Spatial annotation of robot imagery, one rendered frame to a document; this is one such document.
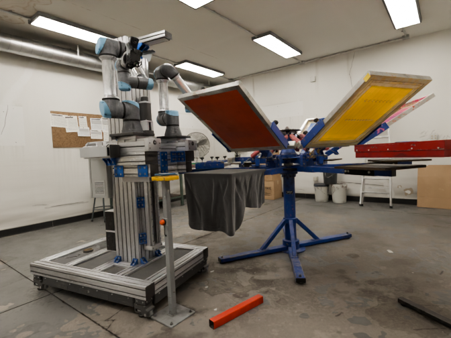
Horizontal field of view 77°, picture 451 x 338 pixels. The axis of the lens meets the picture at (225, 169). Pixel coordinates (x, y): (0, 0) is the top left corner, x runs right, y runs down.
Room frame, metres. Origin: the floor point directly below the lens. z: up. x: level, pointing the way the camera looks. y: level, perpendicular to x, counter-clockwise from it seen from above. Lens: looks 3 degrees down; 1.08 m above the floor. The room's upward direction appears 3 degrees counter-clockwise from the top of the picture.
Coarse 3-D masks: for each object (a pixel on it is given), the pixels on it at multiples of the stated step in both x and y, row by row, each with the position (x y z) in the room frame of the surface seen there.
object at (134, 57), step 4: (132, 48) 1.59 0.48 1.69; (132, 52) 1.59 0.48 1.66; (136, 52) 1.60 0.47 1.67; (124, 56) 1.66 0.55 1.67; (128, 56) 1.61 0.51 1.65; (132, 56) 1.59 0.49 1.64; (136, 56) 1.60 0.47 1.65; (124, 60) 1.66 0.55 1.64; (128, 60) 1.61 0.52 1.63; (132, 60) 1.58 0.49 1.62; (136, 60) 1.60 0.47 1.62; (128, 64) 1.62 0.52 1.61; (132, 64) 1.63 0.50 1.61; (140, 64) 1.62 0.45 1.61
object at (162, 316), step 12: (156, 180) 1.83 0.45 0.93; (168, 180) 1.81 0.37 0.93; (168, 192) 1.86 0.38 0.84; (168, 204) 1.86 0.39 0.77; (168, 216) 1.86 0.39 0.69; (168, 228) 1.85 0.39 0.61; (168, 240) 1.85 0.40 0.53; (168, 252) 1.85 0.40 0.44; (168, 264) 1.85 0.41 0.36; (168, 276) 1.85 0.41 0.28; (168, 288) 1.86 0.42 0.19; (168, 300) 1.86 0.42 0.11; (168, 312) 1.87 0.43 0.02; (180, 312) 1.89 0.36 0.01; (192, 312) 1.88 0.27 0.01; (168, 324) 1.75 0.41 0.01
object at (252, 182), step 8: (232, 176) 1.89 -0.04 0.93; (240, 176) 1.96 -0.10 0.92; (248, 176) 2.05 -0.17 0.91; (256, 176) 2.14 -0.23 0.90; (232, 184) 1.88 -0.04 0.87; (240, 184) 1.97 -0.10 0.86; (248, 184) 2.07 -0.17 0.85; (256, 184) 2.15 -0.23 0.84; (232, 192) 1.89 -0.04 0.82; (240, 192) 1.98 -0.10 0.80; (248, 192) 2.07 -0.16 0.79; (256, 192) 2.15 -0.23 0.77; (232, 200) 1.89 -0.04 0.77; (240, 200) 1.97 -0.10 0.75; (248, 200) 2.07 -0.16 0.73; (256, 200) 2.13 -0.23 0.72; (232, 208) 1.89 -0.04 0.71; (240, 208) 1.97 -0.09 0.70; (240, 216) 1.97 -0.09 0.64; (240, 224) 1.97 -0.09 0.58
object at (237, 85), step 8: (208, 88) 2.04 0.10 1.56; (216, 88) 1.98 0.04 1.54; (224, 88) 1.93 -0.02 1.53; (232, 88) 1.91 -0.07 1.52; (240, 88) 1.88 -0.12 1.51; (184, 96) 2.18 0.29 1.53; (192, 96) 2.13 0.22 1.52; (200, 96) 2.10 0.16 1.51; (248, 96) 1.95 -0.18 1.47; (184, 104) 2.26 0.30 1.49; (248, 104) 2.01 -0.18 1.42; (256, 104) 2.03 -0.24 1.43; (192, 112) 2.33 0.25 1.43; (256, 112) 2.06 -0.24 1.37; (200, 120) 2.40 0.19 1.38; (264, 120) 2.12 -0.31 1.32; (208, 128) 2.48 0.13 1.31; (216, 136) 2.57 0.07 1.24; (224, 144) 2.66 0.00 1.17; (280, 144) 2.36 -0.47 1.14
